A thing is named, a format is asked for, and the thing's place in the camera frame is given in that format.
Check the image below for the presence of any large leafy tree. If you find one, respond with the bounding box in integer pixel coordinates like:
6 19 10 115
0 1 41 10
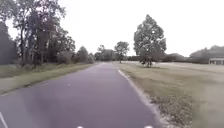
133 14 167 69

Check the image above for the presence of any grass verge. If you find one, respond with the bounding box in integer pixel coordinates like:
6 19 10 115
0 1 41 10
0 62 98 96

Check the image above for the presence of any distant tree line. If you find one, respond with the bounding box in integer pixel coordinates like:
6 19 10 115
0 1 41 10
94 44 224 65

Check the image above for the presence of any building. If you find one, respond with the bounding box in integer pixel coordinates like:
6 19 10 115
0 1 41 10
208 57 224 66

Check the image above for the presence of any grass field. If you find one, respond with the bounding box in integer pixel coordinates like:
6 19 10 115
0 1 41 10
114 60 224 128

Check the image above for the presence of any grey asphalt path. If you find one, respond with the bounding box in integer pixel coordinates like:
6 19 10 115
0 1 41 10
0 61 165 128

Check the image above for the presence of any row of trees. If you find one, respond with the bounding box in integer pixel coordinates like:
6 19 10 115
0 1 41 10
0 0 97 67

